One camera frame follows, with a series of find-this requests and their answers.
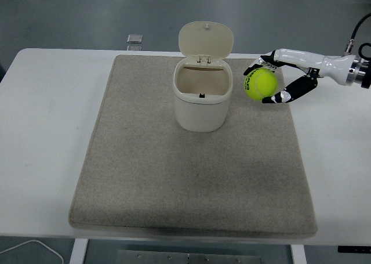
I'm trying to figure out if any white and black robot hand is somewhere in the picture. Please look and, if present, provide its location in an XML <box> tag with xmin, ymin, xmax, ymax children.
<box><xmin>243</xmin><ymin>48</ymin><xmax>358</xmax><ymax>105</ymax></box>

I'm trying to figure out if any yellow-green tennis ball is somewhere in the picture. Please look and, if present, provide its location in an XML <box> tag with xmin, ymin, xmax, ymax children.
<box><xmin>244</xmin><ymin>68</ymin><xmax>279</xmax><ymax>102</ymax></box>

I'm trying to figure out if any cream plastic bin with lid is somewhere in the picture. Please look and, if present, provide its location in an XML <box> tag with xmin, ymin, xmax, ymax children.
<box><xmin>173</xmin><ymin>21</ymin><xmax>235</xmax><ymax>133</ymax></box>

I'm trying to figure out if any beige fabric mat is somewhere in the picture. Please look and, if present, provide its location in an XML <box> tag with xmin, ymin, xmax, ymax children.
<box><xmin>68</xmin><ymin>54</ymin><xmax>318</xmax><ymax>237</ymax></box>

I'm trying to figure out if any black control panel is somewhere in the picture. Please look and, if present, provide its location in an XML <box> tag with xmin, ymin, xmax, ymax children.
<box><xmin>337</xmin><ymin>245</ymin><xmax>371</xmax><ymax>254</ymax></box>

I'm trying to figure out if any white table leg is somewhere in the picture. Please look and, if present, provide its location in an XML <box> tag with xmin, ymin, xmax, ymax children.
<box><xmin>290</xmin><ymin>244</ymin><xmax>307</xmax><ymax>264</ymax></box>
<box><xmin>69</xmin><ymin>238</ymin><xmax>89</xmax><ymax>264</ymax></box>

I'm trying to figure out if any grey metal plate with screws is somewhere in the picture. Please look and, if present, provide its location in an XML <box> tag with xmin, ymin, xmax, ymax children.
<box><xmin>116</xmin><ymin>249</ymin><xmax>263</xmax><ymax>264</ymax></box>

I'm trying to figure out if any white cable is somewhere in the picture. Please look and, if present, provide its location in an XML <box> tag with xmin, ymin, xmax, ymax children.
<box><xmin>0</xmin><ymin>239</ymin><xmax>64</xmax><ymax>264</ymax></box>

